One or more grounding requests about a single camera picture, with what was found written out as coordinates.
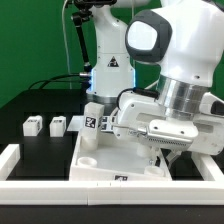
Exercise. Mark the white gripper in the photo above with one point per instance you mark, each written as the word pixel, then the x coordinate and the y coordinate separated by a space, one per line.
pixel 141 119

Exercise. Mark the white square table top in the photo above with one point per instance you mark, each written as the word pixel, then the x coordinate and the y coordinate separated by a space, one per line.
pixel 114 160

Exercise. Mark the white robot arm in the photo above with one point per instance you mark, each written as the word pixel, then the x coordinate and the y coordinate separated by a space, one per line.
pixel 186 39

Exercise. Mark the white U-shaped obstacle fence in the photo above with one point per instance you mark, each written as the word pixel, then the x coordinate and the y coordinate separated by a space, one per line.
pixel 208 191

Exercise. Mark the white AprilTag base plate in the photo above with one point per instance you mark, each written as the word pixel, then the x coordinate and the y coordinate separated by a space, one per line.
pixel 77 123

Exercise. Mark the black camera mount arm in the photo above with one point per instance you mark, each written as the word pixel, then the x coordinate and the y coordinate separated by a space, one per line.
pixel 83 15

